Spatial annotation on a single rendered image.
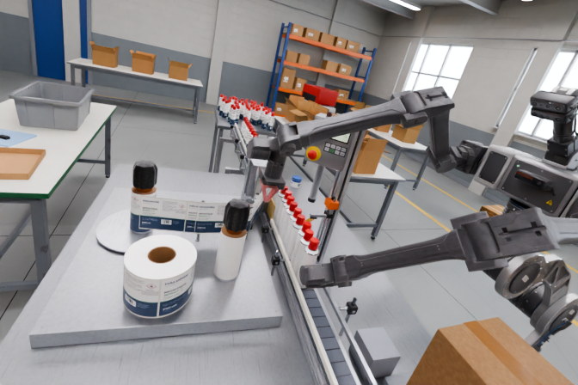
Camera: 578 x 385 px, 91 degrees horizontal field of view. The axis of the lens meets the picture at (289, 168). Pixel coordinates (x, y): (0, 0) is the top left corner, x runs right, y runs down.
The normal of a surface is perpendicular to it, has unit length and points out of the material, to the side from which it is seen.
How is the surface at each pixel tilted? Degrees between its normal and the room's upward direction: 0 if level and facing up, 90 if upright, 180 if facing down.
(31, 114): 95
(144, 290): 90
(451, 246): 78
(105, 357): 0
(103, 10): 90
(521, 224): 70
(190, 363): 0
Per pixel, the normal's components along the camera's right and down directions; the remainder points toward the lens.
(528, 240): -0.64, -0.25
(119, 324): 0.22, -0.91
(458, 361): -0.92, -0.07
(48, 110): 0.37, 0.49
